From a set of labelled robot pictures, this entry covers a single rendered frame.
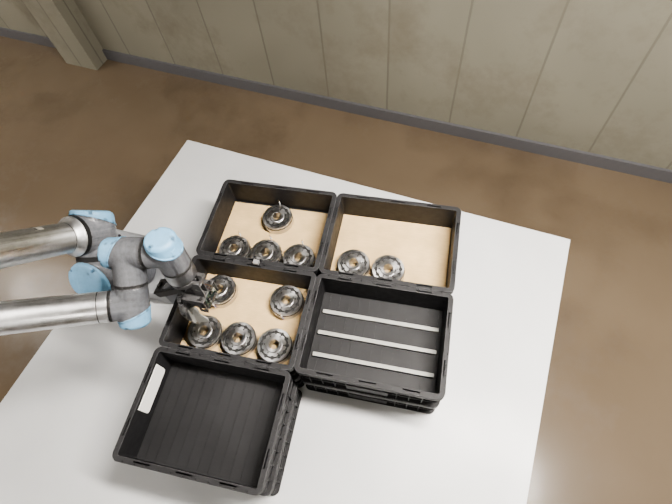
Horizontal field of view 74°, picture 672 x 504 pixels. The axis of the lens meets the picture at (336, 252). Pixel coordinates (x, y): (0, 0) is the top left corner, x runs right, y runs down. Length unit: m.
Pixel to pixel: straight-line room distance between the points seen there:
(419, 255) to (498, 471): 0.66
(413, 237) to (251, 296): 0.56
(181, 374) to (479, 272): 1.02
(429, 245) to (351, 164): 1.38
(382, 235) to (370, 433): 0.62
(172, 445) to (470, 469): 0.83
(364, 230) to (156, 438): 0.88
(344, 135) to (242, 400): 1.99
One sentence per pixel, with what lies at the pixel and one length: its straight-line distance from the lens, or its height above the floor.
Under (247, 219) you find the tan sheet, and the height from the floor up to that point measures 0.83.
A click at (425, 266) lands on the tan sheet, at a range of 1.44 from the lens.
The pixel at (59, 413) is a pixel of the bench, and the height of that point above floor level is 0.70.
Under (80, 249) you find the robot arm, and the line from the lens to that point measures 1.41.
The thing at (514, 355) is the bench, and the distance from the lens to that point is 1.53.
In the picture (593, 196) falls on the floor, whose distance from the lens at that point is 2.87.
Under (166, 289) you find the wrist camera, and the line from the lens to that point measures 1.23.
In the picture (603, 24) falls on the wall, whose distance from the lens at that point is 2.47.
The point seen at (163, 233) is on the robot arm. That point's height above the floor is 1.29.
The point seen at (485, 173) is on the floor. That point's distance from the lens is 2.79.
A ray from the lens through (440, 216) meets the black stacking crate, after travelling 1.48.
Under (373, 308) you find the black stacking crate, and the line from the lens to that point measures 1.38.
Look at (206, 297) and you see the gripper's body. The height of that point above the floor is 1.07.
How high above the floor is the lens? 2.10
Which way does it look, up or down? 60 degrees down
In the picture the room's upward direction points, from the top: 9 degrees counter-clockwise
